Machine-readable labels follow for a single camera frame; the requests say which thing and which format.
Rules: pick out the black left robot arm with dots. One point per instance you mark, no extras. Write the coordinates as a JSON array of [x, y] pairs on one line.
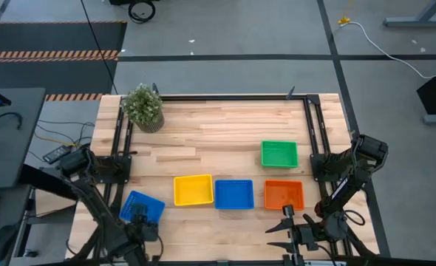
[[92, 199]]

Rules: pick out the black power adapter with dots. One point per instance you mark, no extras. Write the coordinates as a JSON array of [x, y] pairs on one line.
[[57, 154]]

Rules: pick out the potted green plant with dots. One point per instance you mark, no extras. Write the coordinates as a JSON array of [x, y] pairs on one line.
[[142, 105]]

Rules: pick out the black computer mouse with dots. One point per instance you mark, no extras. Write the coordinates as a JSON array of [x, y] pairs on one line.
[[1, 244]]

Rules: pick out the orange plastic basket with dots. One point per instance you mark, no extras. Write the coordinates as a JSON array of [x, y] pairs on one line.
[[283, 194]]

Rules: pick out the yellow plastic basket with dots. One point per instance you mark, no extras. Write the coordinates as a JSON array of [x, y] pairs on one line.
[[193, 190]]

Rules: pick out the short hazard tape strip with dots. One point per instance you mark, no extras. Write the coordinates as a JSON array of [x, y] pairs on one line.
[[74, 97]]

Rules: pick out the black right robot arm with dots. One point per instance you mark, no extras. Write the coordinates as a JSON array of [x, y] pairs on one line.
[[345, 184]]

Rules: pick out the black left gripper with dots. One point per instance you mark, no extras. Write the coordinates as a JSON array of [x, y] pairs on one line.
[[140, 229]]

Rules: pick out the blue plastic basket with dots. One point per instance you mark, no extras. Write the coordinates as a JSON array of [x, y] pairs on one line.
[[234, 194], [153, 207]]

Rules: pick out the grey side desk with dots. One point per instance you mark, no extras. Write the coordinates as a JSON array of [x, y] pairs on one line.
[[18, 147]]

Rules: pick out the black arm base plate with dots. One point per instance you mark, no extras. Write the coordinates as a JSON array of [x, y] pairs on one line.
[[319, 170], [114, 170]]

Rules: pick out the green plastic basket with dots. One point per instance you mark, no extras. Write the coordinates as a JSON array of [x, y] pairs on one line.
[[279, 154]]

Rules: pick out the black aluminium rig frame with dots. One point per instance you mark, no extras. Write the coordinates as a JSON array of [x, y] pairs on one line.
[[240, 97]]

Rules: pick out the black desk leg beam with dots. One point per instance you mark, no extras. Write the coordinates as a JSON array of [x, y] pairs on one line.
[[40, 181]]

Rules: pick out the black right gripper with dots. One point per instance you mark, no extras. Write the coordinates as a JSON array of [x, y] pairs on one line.
[[304, 236]]

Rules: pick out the long hazard tape strip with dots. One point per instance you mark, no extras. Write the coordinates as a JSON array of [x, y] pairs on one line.
[[48, 55]]

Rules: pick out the grey desk foot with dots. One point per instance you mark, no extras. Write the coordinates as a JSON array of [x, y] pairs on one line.
[[417, 21]]

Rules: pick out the yellow plug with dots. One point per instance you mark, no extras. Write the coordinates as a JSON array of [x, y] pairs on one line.
[[343, 20]]

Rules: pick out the black floor mat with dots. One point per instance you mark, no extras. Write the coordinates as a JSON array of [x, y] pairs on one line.
[[37, 77]]

